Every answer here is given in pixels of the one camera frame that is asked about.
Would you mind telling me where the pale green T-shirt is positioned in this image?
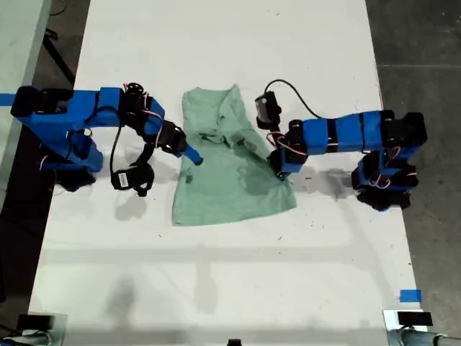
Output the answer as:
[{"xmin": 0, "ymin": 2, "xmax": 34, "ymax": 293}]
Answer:
[{"xmin": 171, "ymin": 83, "xmax": 298, "ymax": 227}]

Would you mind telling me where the black tripod leg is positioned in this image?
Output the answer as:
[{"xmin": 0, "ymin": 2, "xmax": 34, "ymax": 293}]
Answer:
[{"xmin": 41, "ymin": 29, "xmax": 77, "ymax": 86}]

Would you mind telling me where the pale side table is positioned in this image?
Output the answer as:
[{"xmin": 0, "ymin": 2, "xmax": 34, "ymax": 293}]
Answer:
[{"xmin": 0, "ymin": 0, "xmax": 53, "ymax": 217}]

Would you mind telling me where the silver metal plate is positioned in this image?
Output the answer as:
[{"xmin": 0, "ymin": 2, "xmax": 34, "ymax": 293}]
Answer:
[
  {"xmin": 27, "ymin": 312, "xmax": 69, "ymax": 346},
  {"xmin": 382, "ymin": 309, "xmax": 435, "ymax": 346}
]

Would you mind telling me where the small black box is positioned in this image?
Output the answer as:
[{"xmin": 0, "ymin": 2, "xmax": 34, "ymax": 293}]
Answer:
[
  {"xmin": 397, "ymin": 311, "xmax": 434, "ymax": 327},
  {"xmin": 16, "ymin": 314, "xmax": 54, "ymax": 331}
]

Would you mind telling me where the grey metal clamp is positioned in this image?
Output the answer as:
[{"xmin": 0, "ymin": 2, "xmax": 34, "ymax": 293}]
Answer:
[
  {"xmin": 395, "ymin": 328, "xmax": 461, "ymax": 346},
  {"xmin": 0, "ymin": 329, "xmax": 51, "ymax": 346}
]

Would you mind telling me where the black camera stalk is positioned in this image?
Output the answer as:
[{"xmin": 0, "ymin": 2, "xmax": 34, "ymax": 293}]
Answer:
[
  {"xmin": 129, "ymin": 142, "xmax": 156, "ymax": 198},
  {"xmin": 268, "ymin": 124, "xmax": 286, "ymax": 146}
]

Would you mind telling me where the black camera cable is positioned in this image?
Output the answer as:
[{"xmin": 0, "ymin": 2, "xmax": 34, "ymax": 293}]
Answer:
[
  {"xmin": 109, "ymin": 124, "xmax": 123, "ymax": 176},
  {"xmin": 264, "ymin": 79, "xmax": 325, "ymax": 120}
]

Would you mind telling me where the black camera box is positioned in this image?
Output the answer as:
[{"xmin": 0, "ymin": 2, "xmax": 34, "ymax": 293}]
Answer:
[
  {"xmin": 109, "ymin": 169, "xmax": 135, "ymax": 191},
  {"xmin": 254, "ymin": 92, "xmax": 282, "ymax": 129}
]

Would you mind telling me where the thin green cable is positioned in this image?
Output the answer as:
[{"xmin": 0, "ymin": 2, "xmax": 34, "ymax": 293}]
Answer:
[{"xmin": 48, "ymin": 0, "xmax": 68, "ymax": 17}]

